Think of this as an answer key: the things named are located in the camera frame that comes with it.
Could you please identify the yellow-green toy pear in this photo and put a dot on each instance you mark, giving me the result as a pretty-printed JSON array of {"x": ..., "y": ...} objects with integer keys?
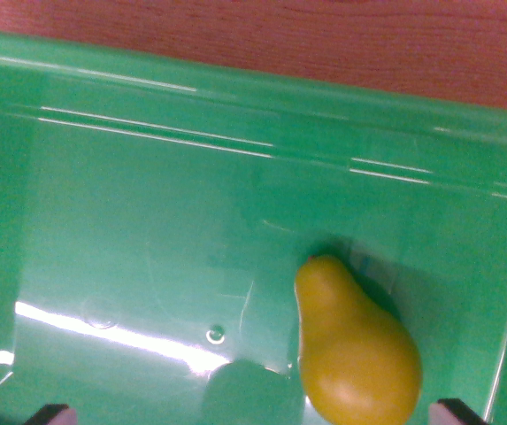
[{"x": 350, "y": 354}]

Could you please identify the green plastic bin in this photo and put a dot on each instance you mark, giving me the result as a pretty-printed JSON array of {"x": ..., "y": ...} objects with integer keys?
[{"x": 147, "y": 230}]

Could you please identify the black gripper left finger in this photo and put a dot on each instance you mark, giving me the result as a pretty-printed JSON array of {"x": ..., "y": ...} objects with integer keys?
[{"x": 54, "y": 415}]

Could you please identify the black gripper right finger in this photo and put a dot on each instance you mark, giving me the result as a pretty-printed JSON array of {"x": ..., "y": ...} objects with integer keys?
[{"x": 452, "y": 414}]

